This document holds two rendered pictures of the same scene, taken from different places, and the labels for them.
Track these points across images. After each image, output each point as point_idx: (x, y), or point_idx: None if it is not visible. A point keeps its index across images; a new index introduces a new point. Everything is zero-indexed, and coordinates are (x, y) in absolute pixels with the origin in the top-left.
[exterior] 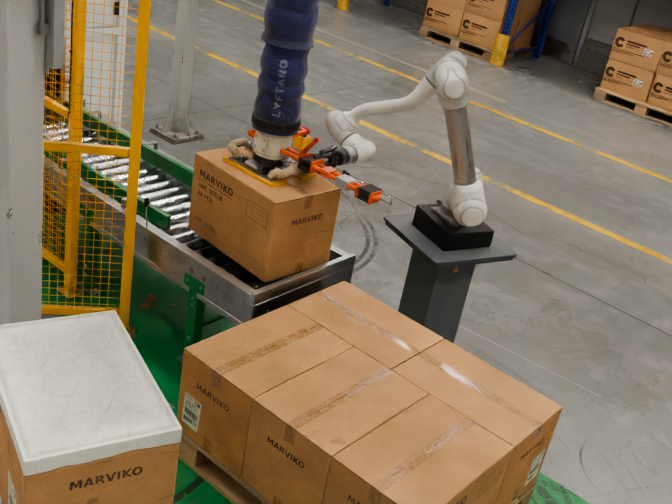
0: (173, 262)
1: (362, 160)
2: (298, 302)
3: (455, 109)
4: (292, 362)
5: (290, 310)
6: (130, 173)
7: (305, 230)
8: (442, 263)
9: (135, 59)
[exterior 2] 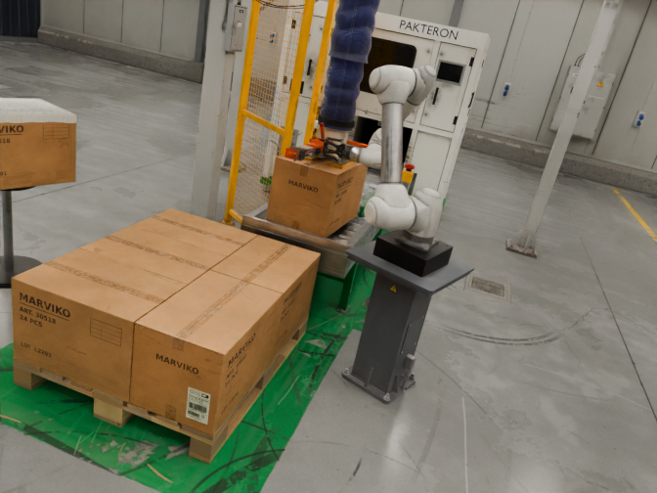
0: None
1: (365, 161)
2: (265, 238)
3: (382, 104)
4: (184, 236)
5: (251, 235)
6: (282, 147)
7: (301, 195)
8: (350, 253)
9: (293, 70)
